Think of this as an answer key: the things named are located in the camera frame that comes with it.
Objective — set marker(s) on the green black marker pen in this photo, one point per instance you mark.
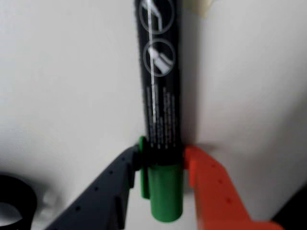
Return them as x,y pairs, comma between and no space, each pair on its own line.
163,107

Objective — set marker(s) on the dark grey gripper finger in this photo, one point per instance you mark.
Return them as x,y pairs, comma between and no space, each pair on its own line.
100,203

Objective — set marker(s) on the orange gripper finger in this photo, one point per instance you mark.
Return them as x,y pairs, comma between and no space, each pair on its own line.
216,203

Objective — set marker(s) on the beige masking tape strip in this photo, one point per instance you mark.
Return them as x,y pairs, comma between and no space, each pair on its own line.
201,8

